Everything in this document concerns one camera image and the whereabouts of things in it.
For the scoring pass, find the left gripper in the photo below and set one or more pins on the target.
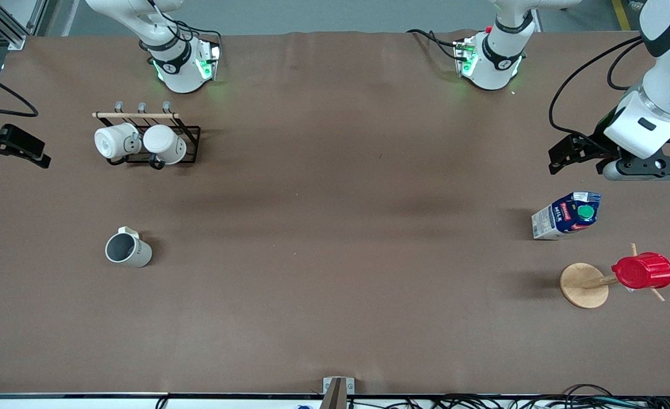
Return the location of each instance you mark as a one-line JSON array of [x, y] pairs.
[[595, 145]]

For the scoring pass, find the blue and white milk carton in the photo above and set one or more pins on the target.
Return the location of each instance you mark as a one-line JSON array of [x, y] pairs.
[[556, 218]]

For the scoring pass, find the white mug with grey inside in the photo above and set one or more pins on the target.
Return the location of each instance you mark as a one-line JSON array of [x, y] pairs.
[[136, 255]]

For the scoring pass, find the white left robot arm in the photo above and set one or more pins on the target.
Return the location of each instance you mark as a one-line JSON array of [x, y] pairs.
[[502, 57]]

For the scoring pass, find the red plastic cup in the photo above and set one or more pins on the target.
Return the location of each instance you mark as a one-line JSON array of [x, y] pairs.
[[644, 271]]

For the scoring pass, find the wooden mug tree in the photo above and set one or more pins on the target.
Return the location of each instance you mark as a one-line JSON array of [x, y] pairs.
[[583, 287]]

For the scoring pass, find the brown table cover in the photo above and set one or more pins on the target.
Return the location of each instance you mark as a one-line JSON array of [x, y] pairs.
[[334, 295]]

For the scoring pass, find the aluminium frame profile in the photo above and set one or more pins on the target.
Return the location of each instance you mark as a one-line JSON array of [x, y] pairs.
[[5, 28]]

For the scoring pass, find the silver metal bracket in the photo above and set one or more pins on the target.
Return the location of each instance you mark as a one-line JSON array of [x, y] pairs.
[[339, 386]]

